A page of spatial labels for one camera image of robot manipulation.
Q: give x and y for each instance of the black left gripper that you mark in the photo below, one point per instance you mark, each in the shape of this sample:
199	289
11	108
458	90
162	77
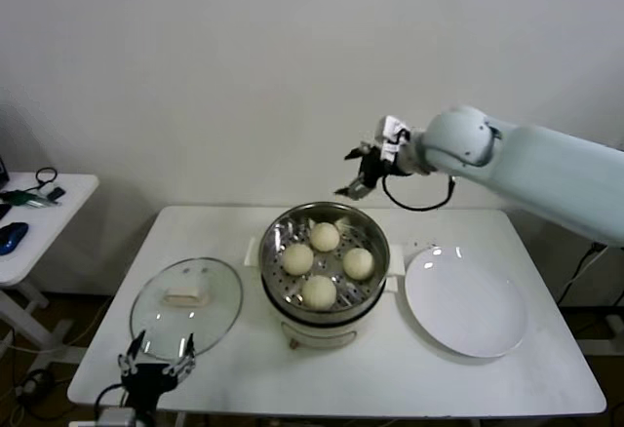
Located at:
148	383

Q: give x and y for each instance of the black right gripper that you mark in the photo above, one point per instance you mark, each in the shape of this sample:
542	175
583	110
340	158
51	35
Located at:
374	168

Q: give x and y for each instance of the white steamed baozi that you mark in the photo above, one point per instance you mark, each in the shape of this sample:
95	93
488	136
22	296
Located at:
358	263
298	259
325	237
319	293

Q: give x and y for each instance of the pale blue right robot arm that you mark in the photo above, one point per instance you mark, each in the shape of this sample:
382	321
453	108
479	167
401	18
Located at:
560	173

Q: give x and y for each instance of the perforated steel steamer basket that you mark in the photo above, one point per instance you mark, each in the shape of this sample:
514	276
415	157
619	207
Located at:
292	232

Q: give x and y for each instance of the white electric cooker pot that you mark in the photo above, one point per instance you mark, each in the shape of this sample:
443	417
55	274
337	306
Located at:
317	340

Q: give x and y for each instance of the white side table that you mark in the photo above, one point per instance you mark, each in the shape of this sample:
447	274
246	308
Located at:
63	217

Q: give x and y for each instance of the white round plate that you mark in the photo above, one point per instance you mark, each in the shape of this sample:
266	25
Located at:
463	300

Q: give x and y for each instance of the blue computer mouse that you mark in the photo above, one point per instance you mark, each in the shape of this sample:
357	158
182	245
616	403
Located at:
12	238

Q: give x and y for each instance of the small black device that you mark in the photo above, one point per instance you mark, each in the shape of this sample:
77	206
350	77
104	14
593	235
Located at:
56	194

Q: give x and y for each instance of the white stand base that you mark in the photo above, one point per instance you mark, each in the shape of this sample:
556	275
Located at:
599	346

